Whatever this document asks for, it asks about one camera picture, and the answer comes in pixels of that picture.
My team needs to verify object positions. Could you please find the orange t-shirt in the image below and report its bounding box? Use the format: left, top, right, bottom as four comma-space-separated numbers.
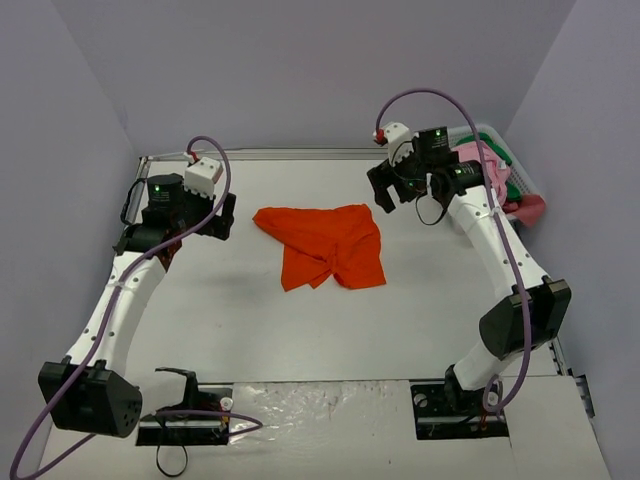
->
253, 204, 386, 292

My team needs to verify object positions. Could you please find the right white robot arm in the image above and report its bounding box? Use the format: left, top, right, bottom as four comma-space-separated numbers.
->
367, 122, 572, 413

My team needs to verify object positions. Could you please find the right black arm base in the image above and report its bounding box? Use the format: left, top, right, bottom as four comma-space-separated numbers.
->
410, 380, 509, 441

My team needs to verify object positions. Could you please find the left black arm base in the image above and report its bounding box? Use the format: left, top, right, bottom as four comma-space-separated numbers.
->
135, 367, 233, 447

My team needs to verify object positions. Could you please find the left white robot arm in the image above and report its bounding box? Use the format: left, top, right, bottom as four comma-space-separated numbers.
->
38, 167, 235, 438

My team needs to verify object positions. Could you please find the green t-shirt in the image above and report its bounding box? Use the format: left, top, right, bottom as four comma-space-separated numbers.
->
479, 132, 522, 204

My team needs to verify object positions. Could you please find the white perforated plastic basket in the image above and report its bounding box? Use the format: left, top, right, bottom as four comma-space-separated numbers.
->
477, 124, 543, 225

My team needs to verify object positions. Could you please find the salmon pink t-shirt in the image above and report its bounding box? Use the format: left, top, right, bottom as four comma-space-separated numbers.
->
502, 194, 546, 228

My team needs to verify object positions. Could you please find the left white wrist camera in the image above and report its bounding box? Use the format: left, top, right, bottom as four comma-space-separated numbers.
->
183, 157, 223, 199

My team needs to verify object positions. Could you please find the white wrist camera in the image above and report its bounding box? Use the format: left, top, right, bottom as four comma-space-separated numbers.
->
183, 157, 223, 199
373, 122, 413, 150

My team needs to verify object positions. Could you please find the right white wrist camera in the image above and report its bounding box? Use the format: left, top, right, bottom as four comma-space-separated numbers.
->
373, 122, 413, 150

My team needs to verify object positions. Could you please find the thin black cable loop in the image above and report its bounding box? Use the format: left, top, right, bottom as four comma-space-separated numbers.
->
154, 414, 190, 476

